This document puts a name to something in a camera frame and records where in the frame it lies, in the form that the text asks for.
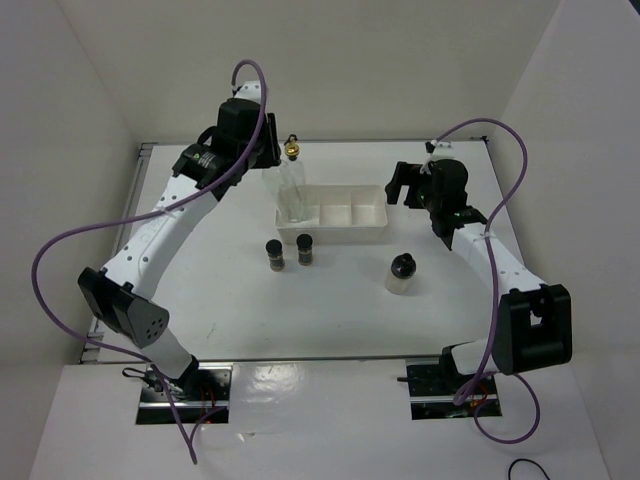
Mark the glass oil bottle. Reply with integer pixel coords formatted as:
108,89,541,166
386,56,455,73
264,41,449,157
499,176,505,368
262,134,306,223

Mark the white jar black lid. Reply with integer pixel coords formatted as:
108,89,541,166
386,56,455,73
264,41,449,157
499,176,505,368
385,253,417,295

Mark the small spice jar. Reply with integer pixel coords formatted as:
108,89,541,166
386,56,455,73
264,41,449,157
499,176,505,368
296,233,313,266
265,239,285,272

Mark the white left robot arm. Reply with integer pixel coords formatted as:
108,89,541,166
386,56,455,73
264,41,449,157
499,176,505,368
78,98,280,400

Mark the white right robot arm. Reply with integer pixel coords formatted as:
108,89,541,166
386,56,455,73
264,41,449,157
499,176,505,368
385,158,573,393

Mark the white divided plastic tray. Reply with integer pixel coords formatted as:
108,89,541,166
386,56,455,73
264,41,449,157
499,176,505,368
275,185,388,244

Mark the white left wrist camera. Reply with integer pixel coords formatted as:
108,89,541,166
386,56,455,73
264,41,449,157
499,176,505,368
233,80,263,105

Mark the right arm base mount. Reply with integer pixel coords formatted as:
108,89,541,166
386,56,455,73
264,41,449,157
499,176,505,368
396,356,502,421

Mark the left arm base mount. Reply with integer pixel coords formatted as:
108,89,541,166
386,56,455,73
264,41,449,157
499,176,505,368
122,362,233,425

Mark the black cable loop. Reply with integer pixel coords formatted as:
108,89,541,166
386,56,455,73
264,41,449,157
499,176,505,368
508,458,551,480

